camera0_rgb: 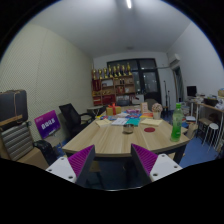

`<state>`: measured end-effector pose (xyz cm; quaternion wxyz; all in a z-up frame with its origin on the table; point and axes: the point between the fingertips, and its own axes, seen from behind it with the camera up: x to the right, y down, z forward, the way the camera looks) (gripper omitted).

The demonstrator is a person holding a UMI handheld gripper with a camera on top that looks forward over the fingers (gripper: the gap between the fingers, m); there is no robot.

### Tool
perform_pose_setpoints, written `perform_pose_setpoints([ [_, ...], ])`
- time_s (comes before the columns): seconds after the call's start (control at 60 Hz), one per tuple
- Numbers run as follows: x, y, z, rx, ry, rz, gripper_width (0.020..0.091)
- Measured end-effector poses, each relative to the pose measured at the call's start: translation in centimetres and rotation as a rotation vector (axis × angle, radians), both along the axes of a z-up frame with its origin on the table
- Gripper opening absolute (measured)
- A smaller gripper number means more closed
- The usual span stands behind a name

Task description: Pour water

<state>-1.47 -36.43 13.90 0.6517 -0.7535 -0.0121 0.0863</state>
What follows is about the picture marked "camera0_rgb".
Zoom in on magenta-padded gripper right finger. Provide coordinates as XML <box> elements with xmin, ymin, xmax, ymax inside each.
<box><xmin>130</xmin><ymin>143</ymin><xmax>184</xmax><ymax>186</ymax></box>

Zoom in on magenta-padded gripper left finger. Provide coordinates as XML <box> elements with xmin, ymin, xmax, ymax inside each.
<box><xmin>45</xmin><ymin>144</ymin><xmax>97</xmax><ymax>188</ymax></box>

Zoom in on green tea drink bottle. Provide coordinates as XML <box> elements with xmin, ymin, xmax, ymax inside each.
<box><xmin>170</xmin><ymin>102</ymin><xmax>185</xmax><ymax>143</ymax></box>

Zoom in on black bag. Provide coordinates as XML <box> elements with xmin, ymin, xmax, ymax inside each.
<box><xmin>33</xmin><ymin>139</ymin><xmax>58</xmax><ymax>166</ymax></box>

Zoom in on flat pale yellow book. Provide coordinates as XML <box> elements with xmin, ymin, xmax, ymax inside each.
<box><xmin>139</xmin><ymin>117</ymin><xmax>163</xmax><ymax>127</ymax></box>

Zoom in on purple sign board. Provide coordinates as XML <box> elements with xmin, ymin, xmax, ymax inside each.
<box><xmin>33</xmin><ymin>109</ymin><xmax>62</xmax><ymax>140</ymax></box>

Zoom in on black office chair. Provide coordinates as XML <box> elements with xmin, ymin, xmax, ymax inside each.
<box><xmin>58</xmin><ymin>102</ymin><xmax>96</xmax><ymax>138</ymax></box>

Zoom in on teal book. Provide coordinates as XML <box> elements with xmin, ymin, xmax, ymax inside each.
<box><xmin>125</xmin><ymin>117</ymin><xmax>142</xmax><ymax>127</ymax></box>

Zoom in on grey ribbed case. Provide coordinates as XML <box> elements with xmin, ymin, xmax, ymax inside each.
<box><xmin>0</xmin><ymin>121</ymin><xmax>34</xmax><ymax>162</ymax></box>

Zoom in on pink flowers in white pot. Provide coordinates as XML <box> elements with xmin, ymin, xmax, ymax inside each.
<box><xmin>151</xmin><ymin>102</ymin><xmax>164</xmax><ymax>120</ymax></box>

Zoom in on thick cream book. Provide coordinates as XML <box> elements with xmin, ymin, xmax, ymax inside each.
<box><xmin>95</xmin><ymin>118</ymin><xmax>112</xmax><ymax>128</ymax></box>

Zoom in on white printed booklet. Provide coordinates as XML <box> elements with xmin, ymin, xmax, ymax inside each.
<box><xmin>110</xmin><ymin>117</ymin><xmax>129</xmax><ymax>127</ymax></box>

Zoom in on brown wooden stool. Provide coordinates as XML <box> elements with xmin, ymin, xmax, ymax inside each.
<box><xmin>198</xmin><ymin>117</ymin><xmax>213</xmax><ymax>135</ymax></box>

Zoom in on white round stool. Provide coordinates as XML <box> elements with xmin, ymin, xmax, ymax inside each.
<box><xmin>202</xmin><ymin>122</ymin><xmax>220</xmax><ymax>146</ymax></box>

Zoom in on yellow gift box red ribbon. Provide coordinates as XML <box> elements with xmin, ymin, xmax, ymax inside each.
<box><xmin>105</xmin><ymin>102</ymin><xmax>122</xmax><ymax>117</ymax></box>

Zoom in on white-legged wooden side desk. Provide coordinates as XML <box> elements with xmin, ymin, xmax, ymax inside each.
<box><xmin>186</xmin><ymin>96</ymin><xmax>224</xmax><ymax>151</ymax></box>

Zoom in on black computer monitor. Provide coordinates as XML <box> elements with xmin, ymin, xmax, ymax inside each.
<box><xmin>186</xmin><ymin>85</ymin><xmax>198</xmax><ymax>98</ymax></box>

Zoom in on wooden shelf unit with trophies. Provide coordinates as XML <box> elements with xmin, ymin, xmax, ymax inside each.
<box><xmin>91</xmin><ymin>62</ymin><xmax>137</xmax><ymax>107</ymax></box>

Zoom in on small wooden picture frame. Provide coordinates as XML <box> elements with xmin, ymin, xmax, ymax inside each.
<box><xmin>140</xmin><ymin>101</ymin><xmax>149</xmax><ymax>114</ymax></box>

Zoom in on dark case with tan straps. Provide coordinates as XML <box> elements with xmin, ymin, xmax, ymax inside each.
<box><xmin>0</xmin><ymin>89</ymin><xmax>29</xmax><ymax>128</ymax></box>

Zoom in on white wall air conditioner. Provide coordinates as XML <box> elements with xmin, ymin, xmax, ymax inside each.
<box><xmin>168</xmin><ymin>53</ymin><xmax>182</xmax><ymax>67</ymax></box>

